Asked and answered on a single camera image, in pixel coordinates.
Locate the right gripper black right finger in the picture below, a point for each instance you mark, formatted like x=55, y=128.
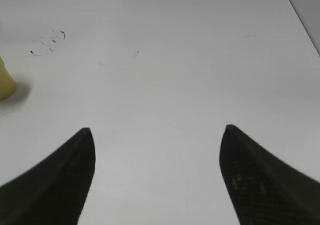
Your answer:
x=263, y=189

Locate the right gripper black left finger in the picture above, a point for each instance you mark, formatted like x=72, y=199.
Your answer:
x=54, y=191

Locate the yellow paper cup white inside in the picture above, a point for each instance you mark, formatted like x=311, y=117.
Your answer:
x=7, y=84

